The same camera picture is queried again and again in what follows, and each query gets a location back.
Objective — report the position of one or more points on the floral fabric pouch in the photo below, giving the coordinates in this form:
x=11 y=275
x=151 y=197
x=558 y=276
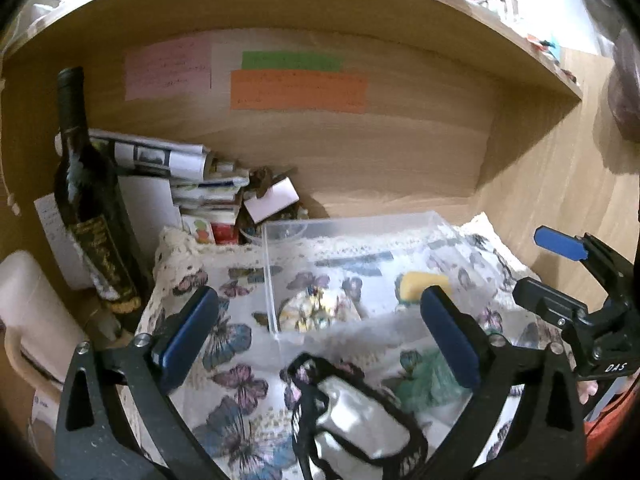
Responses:
x=316 y=308

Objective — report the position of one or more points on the person's right hand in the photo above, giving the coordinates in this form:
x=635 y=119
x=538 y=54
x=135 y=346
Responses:
x=586 y=390

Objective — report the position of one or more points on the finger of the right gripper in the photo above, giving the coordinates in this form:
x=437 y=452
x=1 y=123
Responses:
x=550 y=304
x=570 y=247

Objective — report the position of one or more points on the black patterned pouch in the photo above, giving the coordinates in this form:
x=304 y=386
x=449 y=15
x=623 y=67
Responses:
x=344 y=429

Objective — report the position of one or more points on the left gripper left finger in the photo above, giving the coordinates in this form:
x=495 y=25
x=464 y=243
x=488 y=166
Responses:
x=93 y=438

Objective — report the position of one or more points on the wooden shelf board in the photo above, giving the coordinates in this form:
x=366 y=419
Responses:
x=453 y=28

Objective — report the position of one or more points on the stack of papers and books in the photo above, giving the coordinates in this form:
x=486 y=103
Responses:
x=147 y=169

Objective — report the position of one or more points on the white paper towel roll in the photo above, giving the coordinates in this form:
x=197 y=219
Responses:
x=30 y=305

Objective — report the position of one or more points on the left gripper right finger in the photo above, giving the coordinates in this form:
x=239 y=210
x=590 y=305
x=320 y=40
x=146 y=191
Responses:
x=546 y=437

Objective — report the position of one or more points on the orange paper note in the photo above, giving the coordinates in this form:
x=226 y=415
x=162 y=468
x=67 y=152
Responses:
x=298 y=90

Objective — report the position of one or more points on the butterfly print cloth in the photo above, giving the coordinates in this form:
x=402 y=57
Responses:
x=237 y=397

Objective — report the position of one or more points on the green knitted item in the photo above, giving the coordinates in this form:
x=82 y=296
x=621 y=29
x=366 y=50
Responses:
x=424 y=381

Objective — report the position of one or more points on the clear plastic storage box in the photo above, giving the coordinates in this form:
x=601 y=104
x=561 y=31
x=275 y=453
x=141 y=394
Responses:
x=362 y=261

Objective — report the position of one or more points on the small white card box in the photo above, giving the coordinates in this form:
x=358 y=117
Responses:
x=279 y=196

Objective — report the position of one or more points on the pink paper note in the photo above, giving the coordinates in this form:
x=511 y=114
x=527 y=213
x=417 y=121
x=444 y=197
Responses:
x=168 y=68

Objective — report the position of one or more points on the dark wine bottle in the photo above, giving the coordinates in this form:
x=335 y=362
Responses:
x=87 y=193

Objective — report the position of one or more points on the yellow white plush ball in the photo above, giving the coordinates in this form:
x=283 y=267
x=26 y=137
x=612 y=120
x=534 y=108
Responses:
x=411 y=285

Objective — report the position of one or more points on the green paper strip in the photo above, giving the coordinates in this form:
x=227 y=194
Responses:
x=290 y=60

